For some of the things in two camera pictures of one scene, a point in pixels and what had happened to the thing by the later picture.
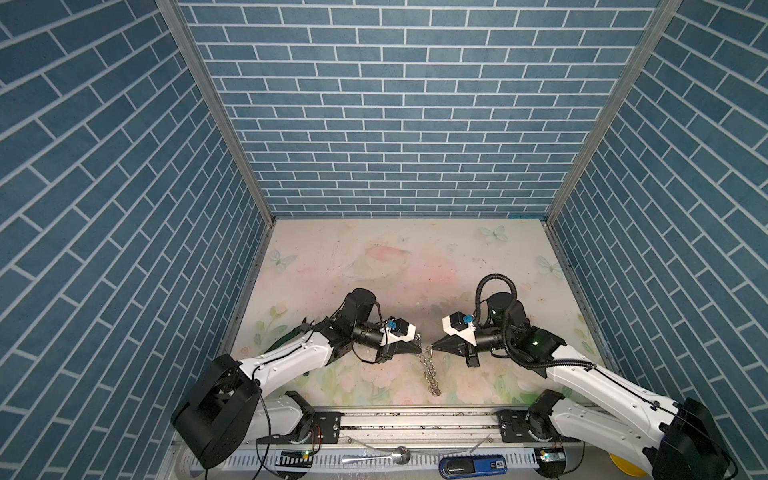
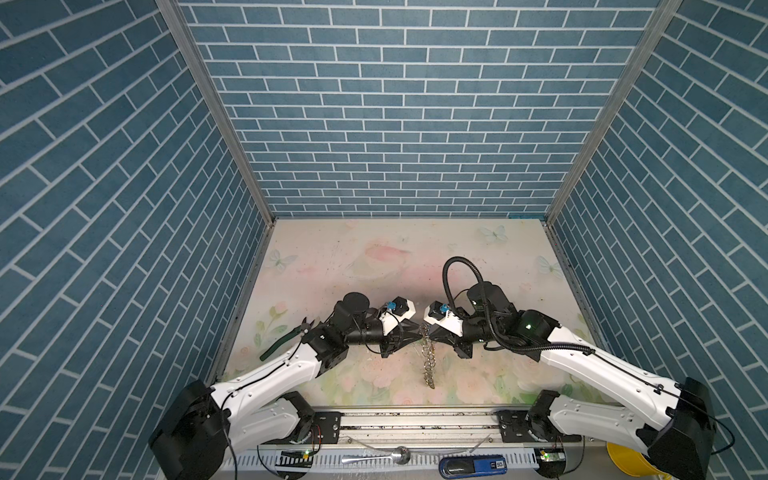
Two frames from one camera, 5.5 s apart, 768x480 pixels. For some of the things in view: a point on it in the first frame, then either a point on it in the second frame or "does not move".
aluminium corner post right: (664, 15) does not move
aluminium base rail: (395, 440) does not move
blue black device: (468, 466) does not move
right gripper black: (459, 347) to (451, 338)
